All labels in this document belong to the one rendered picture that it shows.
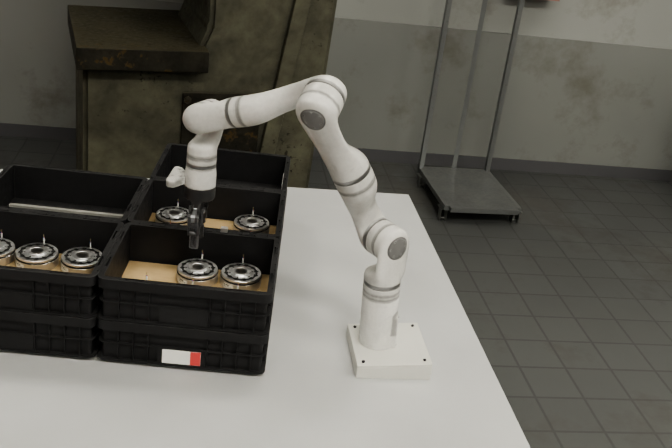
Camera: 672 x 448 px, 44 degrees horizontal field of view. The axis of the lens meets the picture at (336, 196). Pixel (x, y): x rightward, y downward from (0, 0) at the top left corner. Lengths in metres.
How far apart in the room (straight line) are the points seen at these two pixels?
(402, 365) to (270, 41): 2.18
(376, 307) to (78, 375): 0.71
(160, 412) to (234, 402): 0.17
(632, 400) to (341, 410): 1.84
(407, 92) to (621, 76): 1.40
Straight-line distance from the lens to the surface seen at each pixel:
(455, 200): 4.74
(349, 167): 1.81
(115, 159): 3.97
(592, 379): 3.64
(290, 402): 1.98
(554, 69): 5.55
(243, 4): 3.85
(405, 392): 2.07
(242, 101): 1.85
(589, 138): 5.80
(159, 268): 2.20
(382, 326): 2.08
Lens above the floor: 1.90
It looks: 23 degrees down
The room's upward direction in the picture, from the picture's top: 7 degrees clockwise
